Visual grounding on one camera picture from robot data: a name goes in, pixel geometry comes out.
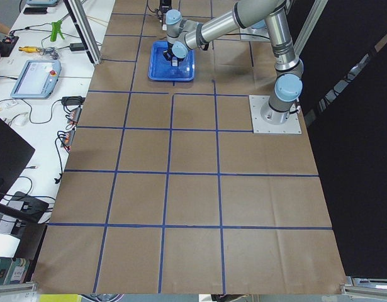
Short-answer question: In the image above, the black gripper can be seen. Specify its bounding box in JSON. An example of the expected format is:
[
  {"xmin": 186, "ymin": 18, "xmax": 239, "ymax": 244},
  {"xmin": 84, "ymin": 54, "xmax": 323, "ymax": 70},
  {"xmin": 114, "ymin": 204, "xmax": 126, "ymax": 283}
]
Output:
[
  {"xmin": 162, "ymin": 43, "xmax": 181, "ymax": 66},
  {"xmin": 157, "ymin": 0, "xmax": 172, "ymax": 21}
]

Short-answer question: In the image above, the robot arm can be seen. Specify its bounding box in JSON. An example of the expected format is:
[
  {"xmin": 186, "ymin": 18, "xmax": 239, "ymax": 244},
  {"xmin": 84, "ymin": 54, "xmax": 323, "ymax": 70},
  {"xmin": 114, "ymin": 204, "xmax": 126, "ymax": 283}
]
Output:
[{"xmin": 163, "ymin": 1, "xmax": 304, "ymax": 125}]

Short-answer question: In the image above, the blue plastic tray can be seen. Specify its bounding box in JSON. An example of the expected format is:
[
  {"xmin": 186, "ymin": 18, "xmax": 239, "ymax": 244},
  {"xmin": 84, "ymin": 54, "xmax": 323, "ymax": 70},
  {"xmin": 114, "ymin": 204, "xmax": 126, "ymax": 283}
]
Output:
[{"xmin": 148, "ymin": 41, "xmax": 195, "ymax": 82}]

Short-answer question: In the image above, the black power adapter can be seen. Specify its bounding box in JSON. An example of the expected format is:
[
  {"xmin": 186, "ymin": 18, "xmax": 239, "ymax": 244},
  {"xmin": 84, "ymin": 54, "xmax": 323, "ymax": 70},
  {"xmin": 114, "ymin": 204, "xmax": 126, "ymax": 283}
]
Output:
[{"xmin": 69, "ymin": 43, "xmax": 85, "ymax": 52}]

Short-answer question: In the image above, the green reach grabber tool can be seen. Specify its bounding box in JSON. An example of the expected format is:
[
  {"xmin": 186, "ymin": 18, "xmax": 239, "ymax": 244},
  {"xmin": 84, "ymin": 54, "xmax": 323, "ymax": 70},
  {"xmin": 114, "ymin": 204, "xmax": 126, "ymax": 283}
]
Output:
[{"xmin": 50, "ymin": 20, "xmax": 65, "ymax": 42}]

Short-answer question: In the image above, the brown paper table cover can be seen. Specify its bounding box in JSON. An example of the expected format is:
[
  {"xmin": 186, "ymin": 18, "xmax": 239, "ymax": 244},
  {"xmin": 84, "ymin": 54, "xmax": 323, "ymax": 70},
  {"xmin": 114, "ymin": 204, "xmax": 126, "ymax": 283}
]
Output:
[{"xmin": 33, "ymin": 1, "xmax": 345, "ymax": 294}]

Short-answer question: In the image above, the teach pendant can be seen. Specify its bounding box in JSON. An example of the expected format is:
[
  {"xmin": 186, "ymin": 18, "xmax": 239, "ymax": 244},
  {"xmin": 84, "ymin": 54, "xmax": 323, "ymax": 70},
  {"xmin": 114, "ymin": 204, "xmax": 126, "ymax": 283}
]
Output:
[{"xmin": 10, "ymin": 60, "xmax": 62, "ymax": 99}]

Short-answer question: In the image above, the black monitor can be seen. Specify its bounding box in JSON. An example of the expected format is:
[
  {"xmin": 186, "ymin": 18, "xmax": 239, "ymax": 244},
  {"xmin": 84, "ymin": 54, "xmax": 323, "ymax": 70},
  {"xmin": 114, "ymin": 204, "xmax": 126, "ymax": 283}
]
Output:
[{"xmin": 0, "ymin": 119, "xmax": 35, "ymax": 200}]

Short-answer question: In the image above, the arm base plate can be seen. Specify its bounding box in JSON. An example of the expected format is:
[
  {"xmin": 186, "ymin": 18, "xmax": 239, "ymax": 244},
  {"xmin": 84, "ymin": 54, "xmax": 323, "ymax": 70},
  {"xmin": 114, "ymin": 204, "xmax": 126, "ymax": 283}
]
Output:
[
  {"xmin": 249, "ymin": 95, "xmax": 302, "ymax": 135},
  {"xmin": 240, "ymin": 27, "xmax": 270, "ymax": 42}
]

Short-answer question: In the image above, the aluminium frame post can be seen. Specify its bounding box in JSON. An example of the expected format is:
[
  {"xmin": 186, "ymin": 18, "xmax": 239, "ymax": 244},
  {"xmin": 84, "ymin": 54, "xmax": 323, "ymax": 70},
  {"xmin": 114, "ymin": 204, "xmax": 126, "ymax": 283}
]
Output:
[{"xmin": 64, "ymin": 0, "xmax": 101, "ymax": 65}]

